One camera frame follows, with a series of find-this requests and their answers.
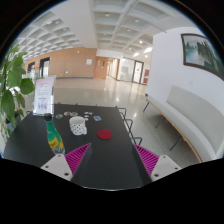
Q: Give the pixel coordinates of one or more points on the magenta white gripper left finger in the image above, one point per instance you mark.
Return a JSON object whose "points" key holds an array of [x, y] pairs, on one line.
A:
{"points": [[66, 165]]}

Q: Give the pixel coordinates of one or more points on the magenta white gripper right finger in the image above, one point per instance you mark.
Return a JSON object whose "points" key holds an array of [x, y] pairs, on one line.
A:
{"points": [[156, 166]]}

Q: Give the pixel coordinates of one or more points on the green plastic water bottle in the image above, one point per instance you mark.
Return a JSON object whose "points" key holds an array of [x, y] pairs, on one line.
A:
{"points": [[54, 139]]}

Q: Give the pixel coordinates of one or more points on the white polka dot mug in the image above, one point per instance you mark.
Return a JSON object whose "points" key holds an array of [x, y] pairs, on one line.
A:
{"points": [[78, 126]]}

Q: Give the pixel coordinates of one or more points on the dark round coaster left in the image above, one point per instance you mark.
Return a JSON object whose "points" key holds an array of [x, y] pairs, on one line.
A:
{"points": [[59, 116]]}

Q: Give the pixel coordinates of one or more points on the red round coaster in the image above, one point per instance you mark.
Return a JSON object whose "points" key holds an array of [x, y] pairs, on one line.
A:
{"points": [[104, 134]]}

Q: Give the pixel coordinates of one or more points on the colourful round coaster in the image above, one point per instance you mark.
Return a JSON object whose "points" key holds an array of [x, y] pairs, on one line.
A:
{"points": [[72, 114]]}

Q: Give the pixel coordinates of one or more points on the blue square coaster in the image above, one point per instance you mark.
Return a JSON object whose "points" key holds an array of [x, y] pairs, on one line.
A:
{"points": [[97, 118]]}

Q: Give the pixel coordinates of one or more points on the long white bench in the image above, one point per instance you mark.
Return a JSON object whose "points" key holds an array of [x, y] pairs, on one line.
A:
{"points": [[200, 123]]}

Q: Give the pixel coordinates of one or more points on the pink white sign stand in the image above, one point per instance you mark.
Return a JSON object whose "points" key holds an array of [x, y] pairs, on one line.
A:
{"points": [[44, 96]]}

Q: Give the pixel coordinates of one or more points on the green leafy potted plant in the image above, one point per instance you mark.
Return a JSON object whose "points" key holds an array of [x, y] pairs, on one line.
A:
{"points": [[13, 88]]}

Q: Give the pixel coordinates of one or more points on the framed landscape painting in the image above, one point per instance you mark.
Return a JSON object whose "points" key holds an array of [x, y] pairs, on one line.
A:
{"points": [[198, 52]]}

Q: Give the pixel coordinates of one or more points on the black metal chair frame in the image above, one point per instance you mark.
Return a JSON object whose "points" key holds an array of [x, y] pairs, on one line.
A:
{"points": [[123, 112], [135, 138]]}

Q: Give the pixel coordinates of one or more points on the black metal chair frame far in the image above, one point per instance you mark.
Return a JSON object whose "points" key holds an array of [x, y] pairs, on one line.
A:
{"points": [[123, 112]]}

